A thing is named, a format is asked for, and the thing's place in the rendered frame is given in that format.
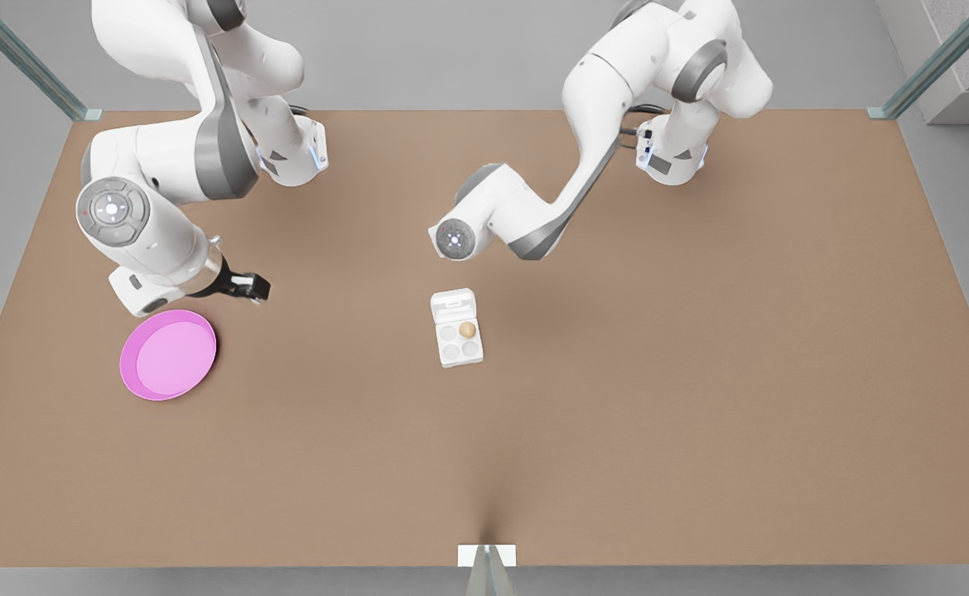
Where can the white egg box base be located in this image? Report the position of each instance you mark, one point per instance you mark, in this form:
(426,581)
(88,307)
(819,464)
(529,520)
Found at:
(453,353)

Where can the brown egg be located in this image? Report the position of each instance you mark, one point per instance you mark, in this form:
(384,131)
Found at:
(468,329)

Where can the silver frame post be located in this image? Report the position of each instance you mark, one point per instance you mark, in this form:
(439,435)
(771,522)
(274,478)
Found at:
(25,62)
(940,58)
(486,567)

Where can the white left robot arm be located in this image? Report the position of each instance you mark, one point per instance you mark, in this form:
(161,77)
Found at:
(609,91)

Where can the pink round plate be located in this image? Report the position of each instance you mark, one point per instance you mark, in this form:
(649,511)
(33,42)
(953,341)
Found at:
(168,358)

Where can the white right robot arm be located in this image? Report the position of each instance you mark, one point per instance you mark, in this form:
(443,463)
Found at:
(161,157)

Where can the white egg box lid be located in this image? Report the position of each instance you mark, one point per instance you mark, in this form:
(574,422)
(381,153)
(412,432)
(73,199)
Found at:
(453,305)

